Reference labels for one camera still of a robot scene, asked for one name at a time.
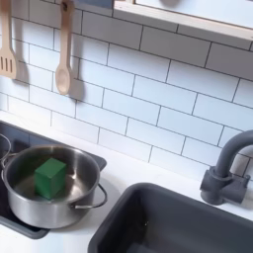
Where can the dark grey sink basin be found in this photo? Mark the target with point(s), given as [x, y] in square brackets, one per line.
[184, 224]

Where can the dark grey tap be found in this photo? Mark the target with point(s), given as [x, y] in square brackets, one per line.
[227, 164]

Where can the wooden wall cabinet shelf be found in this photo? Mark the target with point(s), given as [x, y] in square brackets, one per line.
[184, 18]

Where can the wooden spoon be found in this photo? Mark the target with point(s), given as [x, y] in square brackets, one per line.
[64, 72]

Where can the black toy stove top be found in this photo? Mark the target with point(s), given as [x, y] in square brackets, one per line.
[13, 135]

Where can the green block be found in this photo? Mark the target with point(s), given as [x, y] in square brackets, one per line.
[49, 178]

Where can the wooden slotted spatula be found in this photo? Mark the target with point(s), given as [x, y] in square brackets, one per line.
[6, 62]

